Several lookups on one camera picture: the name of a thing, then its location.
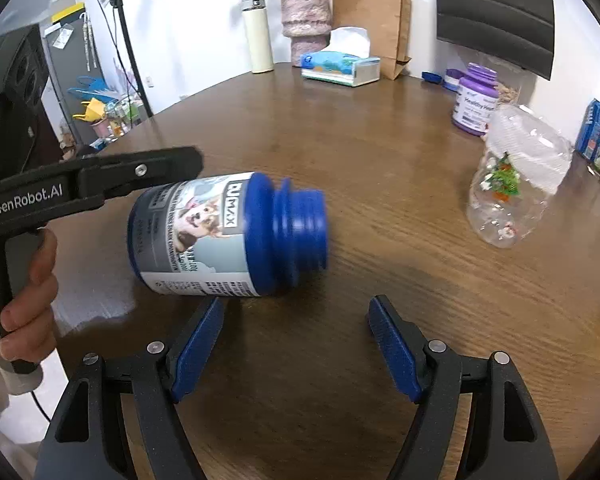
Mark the blue labelled plastic jar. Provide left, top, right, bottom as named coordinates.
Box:
left=126, top=172, right=328, bottom=297

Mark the left hand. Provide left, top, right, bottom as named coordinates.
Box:
left=0, top=229, right=58, bottom=364

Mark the clear plastic jar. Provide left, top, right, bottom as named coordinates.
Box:
left=466, top=103, right=573, bottom=248

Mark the purple supplement bottle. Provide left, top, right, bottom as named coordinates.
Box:
left=452, top=63, right=498, bottom=136

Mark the blue jar lid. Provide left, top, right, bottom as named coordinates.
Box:
left=422, top=72, right=443, bottom=84

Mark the blue tissue box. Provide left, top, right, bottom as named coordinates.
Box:
left=300, top=26, right=380, bottom=88

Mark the white thermos bottle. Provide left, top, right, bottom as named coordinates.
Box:
left=242, top=0, right=274, bottom=74

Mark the blue soda can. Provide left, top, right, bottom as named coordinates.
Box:
left=576, top=99, right=600, bottom=162

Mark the brown paper bag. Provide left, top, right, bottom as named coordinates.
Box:
left=332, top=0, right=412, bottom=80

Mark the pink ceramic vase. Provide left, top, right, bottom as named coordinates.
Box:
left=280, top=0, right=332, bottom=67

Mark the black paper bag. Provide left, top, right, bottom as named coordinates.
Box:
left=437, top=0, right=555, bottom=79

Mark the wire storage rack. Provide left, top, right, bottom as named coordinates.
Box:
left=68, top=76, right=148, bottom=152

